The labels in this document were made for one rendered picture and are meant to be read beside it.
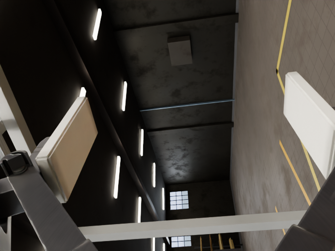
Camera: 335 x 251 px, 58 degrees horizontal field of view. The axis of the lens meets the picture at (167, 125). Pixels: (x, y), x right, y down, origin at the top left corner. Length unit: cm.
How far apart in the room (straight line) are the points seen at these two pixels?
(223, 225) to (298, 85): 317
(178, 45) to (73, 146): 1012
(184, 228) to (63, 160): 320
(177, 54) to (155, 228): 785
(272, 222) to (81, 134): 325
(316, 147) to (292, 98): 4
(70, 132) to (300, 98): 13
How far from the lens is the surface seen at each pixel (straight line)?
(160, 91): 1207
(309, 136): 18
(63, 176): 17
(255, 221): 337
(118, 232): 347
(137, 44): 1059
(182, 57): 1061
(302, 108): 18
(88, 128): 20
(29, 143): 300
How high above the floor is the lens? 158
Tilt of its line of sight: 6 degrees up
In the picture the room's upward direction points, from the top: 96 degrees counter-clockwise
